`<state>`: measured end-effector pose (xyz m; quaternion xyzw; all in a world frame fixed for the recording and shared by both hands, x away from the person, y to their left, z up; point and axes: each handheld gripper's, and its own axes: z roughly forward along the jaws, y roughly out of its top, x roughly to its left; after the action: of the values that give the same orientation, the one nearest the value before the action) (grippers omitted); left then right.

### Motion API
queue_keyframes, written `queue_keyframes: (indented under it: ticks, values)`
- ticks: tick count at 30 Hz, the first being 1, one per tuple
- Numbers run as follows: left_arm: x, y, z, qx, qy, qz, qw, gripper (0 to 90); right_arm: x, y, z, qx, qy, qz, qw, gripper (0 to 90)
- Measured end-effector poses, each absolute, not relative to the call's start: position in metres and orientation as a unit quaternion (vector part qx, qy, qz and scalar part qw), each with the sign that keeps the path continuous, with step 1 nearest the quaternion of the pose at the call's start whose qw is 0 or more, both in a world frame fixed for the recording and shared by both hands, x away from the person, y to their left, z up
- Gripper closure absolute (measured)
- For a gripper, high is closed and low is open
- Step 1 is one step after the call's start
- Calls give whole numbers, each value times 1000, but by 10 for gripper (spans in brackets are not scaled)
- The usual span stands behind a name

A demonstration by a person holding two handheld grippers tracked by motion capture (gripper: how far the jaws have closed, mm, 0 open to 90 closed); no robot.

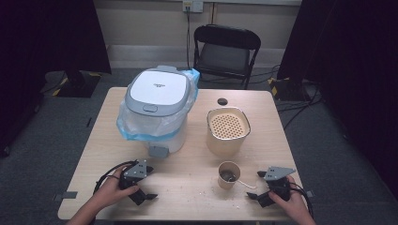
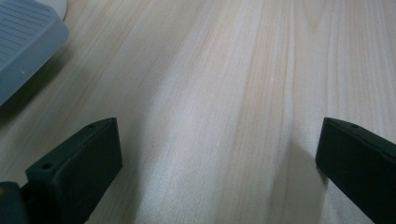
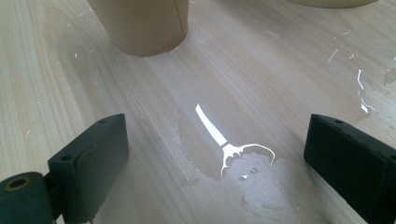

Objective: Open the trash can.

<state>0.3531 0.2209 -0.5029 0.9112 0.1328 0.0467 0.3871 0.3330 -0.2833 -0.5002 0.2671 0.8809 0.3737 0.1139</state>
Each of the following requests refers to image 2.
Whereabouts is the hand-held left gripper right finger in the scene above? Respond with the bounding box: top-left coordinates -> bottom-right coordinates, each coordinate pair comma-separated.
315,117 -> 396,224

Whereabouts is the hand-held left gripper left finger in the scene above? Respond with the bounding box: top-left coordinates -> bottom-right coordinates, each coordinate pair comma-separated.
20,117 -> 123,224

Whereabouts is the white pedal trash bin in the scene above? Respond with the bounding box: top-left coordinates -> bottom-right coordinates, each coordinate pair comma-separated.
0,0 -> 70,107

